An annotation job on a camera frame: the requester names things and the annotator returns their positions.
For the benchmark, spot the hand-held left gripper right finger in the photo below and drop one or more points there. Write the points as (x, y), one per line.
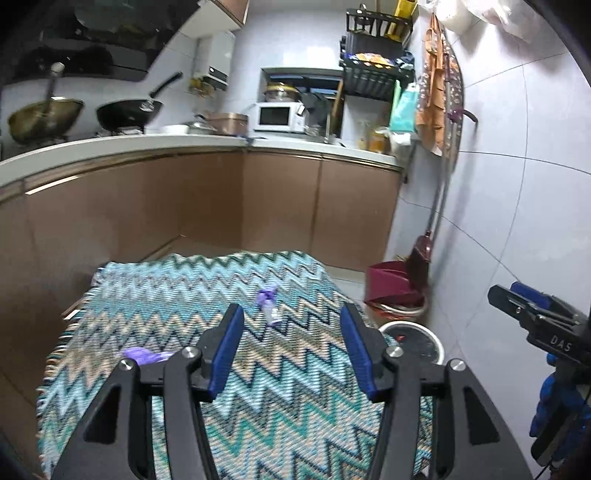
(358, 350)

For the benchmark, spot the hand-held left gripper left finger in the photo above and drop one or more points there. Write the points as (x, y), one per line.
(226, 350)

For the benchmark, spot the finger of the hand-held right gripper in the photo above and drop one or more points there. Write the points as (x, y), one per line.
(531, 295)
(508, 302)

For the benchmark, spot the white trash bin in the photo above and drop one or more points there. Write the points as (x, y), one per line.
(415, 346)

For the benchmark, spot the purple wrapper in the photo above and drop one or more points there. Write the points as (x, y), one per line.
(145, 356)
(268, 304)

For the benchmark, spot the person's right hand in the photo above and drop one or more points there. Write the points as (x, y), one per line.
(544, 406)

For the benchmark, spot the zigzag patterned mat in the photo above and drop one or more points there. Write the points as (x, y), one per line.
(286, 369)

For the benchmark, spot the maroon dustpan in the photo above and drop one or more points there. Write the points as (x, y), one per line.
(392, 281)

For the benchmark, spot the maroon broom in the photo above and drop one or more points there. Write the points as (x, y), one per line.
(419, 263)

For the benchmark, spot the brown kitchen cabinet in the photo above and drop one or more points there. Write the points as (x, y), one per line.
(207, 198)

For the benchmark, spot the yellow oil bottle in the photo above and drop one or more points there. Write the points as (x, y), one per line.
(378, 141)

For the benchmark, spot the clear bottle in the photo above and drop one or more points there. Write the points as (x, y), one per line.
(362, 134)

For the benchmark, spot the teal plastic bag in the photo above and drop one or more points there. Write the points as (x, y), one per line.
(404, 108)

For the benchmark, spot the brown patterned round board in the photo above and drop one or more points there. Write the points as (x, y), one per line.
(459, 83)

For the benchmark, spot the orange hanging cloth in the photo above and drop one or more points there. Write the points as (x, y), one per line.
(429, 92)

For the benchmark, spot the copper coloured pot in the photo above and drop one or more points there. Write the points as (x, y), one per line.
(226, 123)

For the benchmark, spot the white microwave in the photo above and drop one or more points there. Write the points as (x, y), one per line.
(277, 117)

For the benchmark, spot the dark pot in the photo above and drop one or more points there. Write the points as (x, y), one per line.
(316, 108)

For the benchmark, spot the black frying pan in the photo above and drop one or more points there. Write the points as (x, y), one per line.
(127, 113)

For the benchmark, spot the gold pot with glass lid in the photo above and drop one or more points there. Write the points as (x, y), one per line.
(281, 92)

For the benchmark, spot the black dish rack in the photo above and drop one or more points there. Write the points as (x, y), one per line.
(374, 69)

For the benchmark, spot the pale pink plastic bag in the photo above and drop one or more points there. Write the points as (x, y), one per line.
(517, 18)

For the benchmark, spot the white plastic bag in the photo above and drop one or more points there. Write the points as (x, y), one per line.
(455, 16)

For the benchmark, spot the white water heater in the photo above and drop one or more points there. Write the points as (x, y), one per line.
(219, 60)

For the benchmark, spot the brass wok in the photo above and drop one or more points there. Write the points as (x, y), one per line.
(44, 120)

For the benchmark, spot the yellow board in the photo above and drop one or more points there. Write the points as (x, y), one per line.
(401, 18)

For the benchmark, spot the metal ladle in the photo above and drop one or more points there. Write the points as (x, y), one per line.
(53, 81)

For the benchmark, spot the black range hood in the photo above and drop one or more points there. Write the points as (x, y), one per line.
(69, 46)

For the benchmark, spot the brown wall cabinet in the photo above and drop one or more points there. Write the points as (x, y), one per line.
(233, 9)

